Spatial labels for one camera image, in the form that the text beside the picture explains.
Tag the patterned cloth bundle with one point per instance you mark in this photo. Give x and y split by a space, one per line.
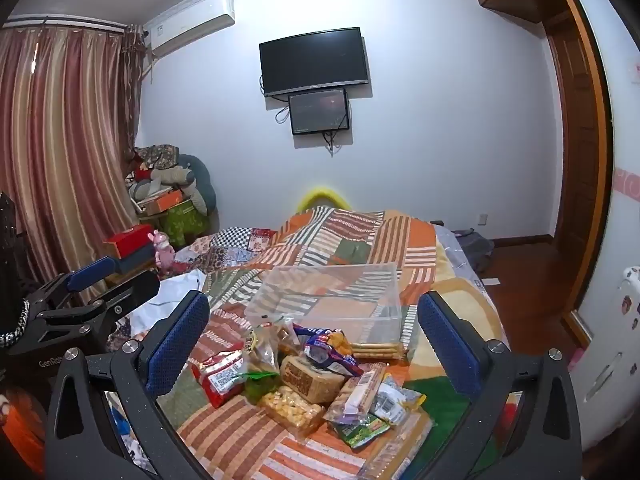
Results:
157 156

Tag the white air conditioner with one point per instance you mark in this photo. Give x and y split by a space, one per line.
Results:
192 22

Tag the pink plush toy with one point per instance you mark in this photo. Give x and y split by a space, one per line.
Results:
162 252

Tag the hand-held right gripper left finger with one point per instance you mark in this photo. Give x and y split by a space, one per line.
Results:
176 347

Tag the striped pink curtain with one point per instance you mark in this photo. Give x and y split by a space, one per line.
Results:
60 135

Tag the pink wall sticker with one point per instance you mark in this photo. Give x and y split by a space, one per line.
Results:
627 180

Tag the small green snack packet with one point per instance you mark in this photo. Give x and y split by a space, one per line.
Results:
360 432

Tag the pink wafer packet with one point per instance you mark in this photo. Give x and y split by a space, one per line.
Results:
357 392

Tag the yellow puffed snack packet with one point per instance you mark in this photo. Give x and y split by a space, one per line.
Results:
292 407

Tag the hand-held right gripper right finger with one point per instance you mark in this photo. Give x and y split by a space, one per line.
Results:
446 347

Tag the grey backpack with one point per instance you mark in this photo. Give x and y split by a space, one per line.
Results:
475 250

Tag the white paper sheet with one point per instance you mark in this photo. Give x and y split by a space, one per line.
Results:
491 281

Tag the red snack packet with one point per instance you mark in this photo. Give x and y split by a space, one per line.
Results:
220 377

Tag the grey bed sheet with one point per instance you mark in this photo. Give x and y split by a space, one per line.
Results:
452 255

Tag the dark flat box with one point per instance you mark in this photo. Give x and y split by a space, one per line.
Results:
137 260

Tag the long cookie packet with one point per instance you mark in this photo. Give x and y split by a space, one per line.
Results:
377 350

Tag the brown cracker brick packet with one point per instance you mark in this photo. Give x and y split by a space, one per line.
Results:
310 379

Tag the blue snack bag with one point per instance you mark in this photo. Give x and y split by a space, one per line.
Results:
325 347

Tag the clear long cracker packet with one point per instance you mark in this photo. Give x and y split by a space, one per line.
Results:
400 450

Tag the white door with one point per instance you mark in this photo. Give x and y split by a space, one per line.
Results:
610 340

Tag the pink slipper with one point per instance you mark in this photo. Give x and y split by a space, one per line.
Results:
575 359

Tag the patchwork blanket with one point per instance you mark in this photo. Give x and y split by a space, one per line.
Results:
325 240

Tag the person's left forearm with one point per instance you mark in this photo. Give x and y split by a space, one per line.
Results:
30 430

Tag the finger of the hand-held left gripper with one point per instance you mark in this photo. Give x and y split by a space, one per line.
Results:
90 272
135 287

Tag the clear biscuit bag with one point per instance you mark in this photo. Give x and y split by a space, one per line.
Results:
265 350

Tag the white wall socket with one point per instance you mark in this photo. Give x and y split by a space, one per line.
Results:
483 219

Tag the grey green snack packet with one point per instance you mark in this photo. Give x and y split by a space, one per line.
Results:
400 400

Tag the orange cardboard box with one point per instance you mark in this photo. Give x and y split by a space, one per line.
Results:
160 203

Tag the small black wall monitor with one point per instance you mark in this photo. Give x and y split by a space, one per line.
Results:
319 111

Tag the white cloth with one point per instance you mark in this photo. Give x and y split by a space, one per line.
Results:
175 290

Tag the pile of pillows and boxes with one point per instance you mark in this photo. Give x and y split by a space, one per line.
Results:
172 176

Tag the white curtain rail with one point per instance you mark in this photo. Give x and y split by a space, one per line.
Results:
75 22

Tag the green cardboard box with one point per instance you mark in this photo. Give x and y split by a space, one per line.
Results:
185 222

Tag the large black wall television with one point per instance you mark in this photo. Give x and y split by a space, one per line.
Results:
314 61

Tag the red box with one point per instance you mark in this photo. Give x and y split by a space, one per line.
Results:
127 242

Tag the wooden door frame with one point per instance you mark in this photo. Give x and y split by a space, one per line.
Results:
585 160

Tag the dark patterned curtain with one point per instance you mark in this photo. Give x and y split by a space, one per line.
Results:
135 85

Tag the clear plastic container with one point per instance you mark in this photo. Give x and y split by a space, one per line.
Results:
330 290

